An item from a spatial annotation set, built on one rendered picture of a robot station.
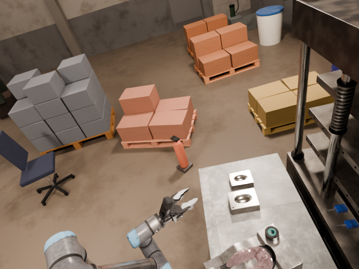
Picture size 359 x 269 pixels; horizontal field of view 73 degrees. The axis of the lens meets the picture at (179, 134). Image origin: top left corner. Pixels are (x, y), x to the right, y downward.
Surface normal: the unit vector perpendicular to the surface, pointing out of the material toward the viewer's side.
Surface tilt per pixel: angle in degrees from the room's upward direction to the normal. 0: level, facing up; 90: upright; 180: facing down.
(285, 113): 90
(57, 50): 90
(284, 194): 0
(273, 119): 90
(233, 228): 0
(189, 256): 0
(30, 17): 90
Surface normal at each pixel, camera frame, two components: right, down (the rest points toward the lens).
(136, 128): -0.19, 0.65
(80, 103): 0.15, 0.59
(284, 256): -0.24, -0.76
